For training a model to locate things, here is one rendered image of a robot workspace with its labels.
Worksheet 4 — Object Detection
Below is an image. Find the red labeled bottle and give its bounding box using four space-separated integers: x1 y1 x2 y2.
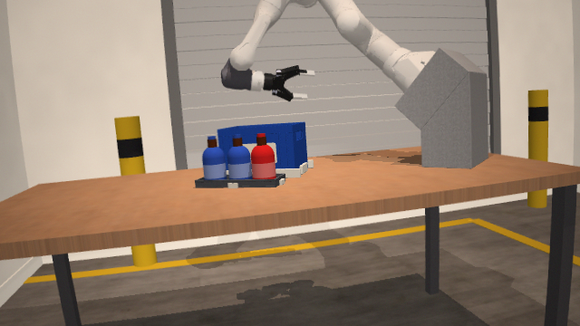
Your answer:
251 133 276 179

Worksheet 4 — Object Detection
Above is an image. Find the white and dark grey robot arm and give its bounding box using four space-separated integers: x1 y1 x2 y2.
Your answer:
221 0 435 93

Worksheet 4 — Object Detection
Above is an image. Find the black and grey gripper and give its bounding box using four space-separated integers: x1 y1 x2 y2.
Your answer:
263 65 314 101

